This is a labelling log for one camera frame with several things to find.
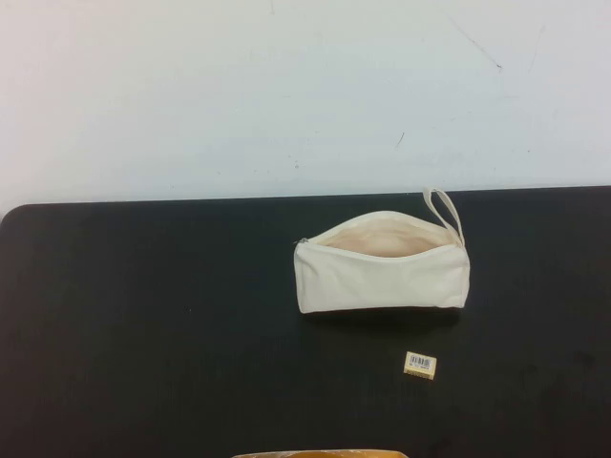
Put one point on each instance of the white canvas pencil case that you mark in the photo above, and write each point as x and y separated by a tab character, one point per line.
372	281

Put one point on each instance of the cream eraser with barcode label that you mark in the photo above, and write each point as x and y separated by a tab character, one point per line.
419	364

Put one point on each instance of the yellow object at table edge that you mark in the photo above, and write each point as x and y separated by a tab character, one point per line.
315	454

